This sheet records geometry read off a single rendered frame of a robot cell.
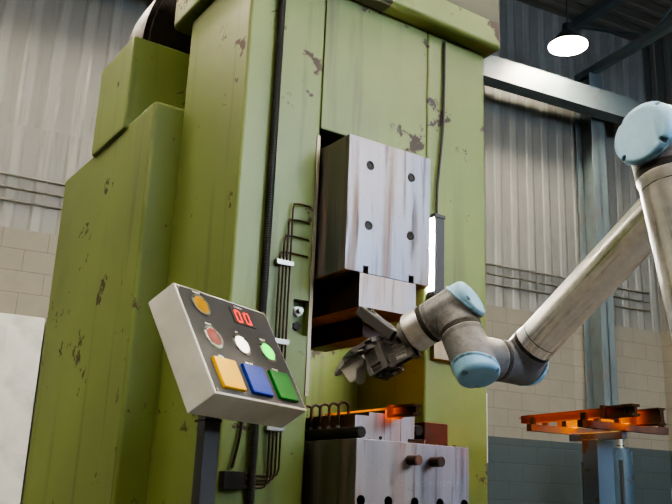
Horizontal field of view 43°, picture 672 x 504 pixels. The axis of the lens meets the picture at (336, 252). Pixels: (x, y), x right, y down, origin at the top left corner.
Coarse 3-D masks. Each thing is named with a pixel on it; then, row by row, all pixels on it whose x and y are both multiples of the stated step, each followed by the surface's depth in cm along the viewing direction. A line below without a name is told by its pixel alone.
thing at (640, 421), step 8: (648, 408) 226; (656, 408) 223; (664, 408) 224; (640, 416) 229; (648, 416) 226; (656, 416) 224; (560, 424) 255; (568, 424) 252; (576, 424) 249; (632, 424) 230; (640, 424) 227; (648, 424) 225; (656, 424) 222; (664, 424) 222
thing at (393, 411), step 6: (378, 408) 234; (384, 408) 231; (390, 408) 228; (396, 408) 228; (402, 408) 226; (408, 408) 224; (414, 408) 222; (336, 414) 250; (390, 414) 228; (396, 414) 227; (402, 414) 224; (408, 414) 222; (414, 414) 221; (420, 414) 222
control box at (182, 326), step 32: (160, 320) 183; (192, 320) 180; (224, 320) 192; (256, 320) 205; (192, 352) 176; (224, 352) 183; (256, 352) 195; (192, 384) 173; (224, 416) 181; (256, 416) 188; (288, 416) 196
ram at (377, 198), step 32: (320, 160) 253; (352, 160) 241; (384, 160) 247; (416, 160) 255; (320, 192) 250; (352, 192) 238; (384, 192) 245; (416, 192) 252; (320, 224) 246; (352, 224) 236; (384, 224) 242; (416, 224) 249; (320, 256) 243; (352, 256) 234; (384, 256) 240; (416, 256) 247; (416, 288) 249
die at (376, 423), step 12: (312, 420) 240; (324, 420) 235; (336, 420) 230; (348, 420) 225; (360, 420) 224; (372, 420) 226; (384, 420) 228; (396, 420) 230; (408, 420) 233; (372, 432) 225; (384, 432) 227; (396, 432) 230; (408, 432) 232
